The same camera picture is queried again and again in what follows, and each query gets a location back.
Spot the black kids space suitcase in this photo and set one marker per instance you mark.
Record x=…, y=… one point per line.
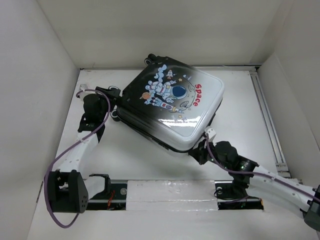
x=170, y=103

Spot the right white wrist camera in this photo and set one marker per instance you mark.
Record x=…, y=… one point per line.
x=210, y=133

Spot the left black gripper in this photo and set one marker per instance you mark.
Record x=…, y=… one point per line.
x=110, y=94

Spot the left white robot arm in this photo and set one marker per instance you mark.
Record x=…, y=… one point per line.
x=68, y=189

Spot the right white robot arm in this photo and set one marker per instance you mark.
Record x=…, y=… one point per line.
x=254, y=180

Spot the aluminium side rail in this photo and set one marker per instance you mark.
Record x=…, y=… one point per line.
x=280, y=161

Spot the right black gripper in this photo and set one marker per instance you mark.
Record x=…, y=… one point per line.
x=199, y=154

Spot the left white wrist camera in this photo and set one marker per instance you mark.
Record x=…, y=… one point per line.
x=83, y=87

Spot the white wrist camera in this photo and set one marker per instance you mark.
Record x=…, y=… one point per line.
x=210, y=133
x=83, y=87

